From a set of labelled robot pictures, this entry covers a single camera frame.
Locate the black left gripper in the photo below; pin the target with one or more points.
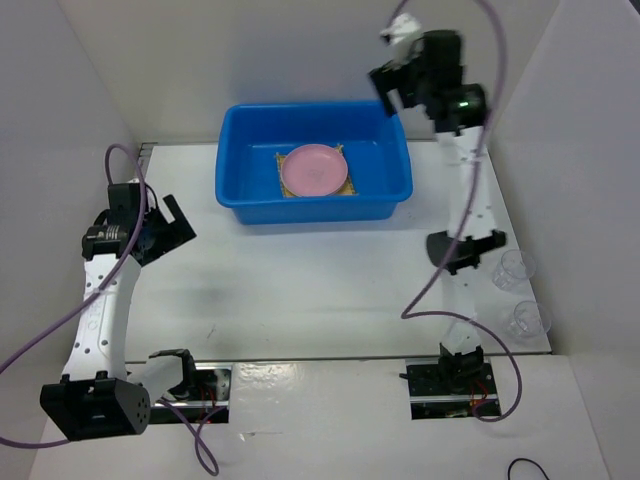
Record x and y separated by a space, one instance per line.
177 232

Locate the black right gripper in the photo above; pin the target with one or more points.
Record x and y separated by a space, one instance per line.
388 78

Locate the woven bamboo mat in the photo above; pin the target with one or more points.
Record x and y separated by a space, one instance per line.
350 190

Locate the pink plate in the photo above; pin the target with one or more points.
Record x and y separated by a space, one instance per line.
314 170

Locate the clear plastic cup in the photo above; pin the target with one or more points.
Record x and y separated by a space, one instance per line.
528 320
514 268

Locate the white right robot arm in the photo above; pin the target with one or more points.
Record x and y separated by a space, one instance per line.
426 71

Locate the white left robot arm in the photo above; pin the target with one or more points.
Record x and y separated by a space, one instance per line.
96 396

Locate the blue plastic bin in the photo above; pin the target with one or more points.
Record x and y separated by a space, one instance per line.
255 138

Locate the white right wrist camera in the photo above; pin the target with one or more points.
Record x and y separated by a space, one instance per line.
402 28

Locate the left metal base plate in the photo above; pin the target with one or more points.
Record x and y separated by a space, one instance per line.
207 398

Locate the metal base plate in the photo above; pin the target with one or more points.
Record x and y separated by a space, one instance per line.
430 397
207 398

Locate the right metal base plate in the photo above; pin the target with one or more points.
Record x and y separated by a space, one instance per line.
430 397

